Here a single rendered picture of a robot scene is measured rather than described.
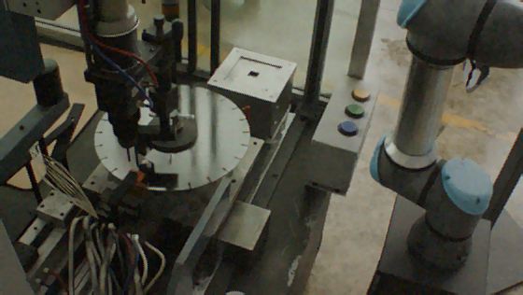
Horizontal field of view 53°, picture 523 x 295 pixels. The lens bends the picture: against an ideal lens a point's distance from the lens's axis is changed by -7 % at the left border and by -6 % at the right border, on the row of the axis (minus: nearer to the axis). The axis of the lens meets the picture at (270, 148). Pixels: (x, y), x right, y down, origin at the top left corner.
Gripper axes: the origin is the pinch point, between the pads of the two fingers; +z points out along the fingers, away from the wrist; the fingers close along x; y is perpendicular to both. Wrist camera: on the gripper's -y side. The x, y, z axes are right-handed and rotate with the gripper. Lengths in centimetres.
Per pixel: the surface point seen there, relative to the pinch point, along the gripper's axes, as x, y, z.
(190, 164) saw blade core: -12, -78, -4
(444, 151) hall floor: 56, 61, 91
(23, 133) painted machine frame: -5, -109, -13
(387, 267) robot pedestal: -35, -40, 16
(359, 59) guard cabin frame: 13.0, -27.6, -4.4
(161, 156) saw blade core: -8, -83, -4
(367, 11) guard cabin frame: 13.3, -27.9, -18.4
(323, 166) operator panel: -8.8, -45.4, 8.6
